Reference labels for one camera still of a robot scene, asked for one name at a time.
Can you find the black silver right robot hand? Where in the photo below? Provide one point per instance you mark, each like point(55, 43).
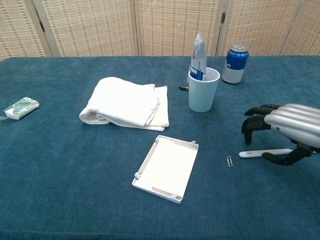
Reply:
point(292, 122)

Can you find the white toothbrush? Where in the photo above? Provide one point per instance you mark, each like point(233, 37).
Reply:
point(260, 153)

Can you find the blue white toothpaste tube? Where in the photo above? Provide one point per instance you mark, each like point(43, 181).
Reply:
point(198, 55)

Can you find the white plastic cup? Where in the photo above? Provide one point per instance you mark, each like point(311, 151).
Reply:
point(202, 97)

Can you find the metal paper clip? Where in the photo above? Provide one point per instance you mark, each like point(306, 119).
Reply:
point(229, 161)

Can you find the blue white soda can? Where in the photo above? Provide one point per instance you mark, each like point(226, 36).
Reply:
point(235, 62)

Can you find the small black key fob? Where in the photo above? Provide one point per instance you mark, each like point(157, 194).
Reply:
point(184, 87)

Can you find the white rectangular tray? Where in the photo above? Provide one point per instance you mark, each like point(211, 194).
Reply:
point(167, 167)

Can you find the folded white towel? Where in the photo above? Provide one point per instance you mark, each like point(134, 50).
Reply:
point(125, 102)

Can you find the woven bamboo folding screen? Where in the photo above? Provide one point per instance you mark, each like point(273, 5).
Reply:
point(87, 27)

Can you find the blue table cloth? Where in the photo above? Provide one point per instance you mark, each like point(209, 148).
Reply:
point(62, 162)

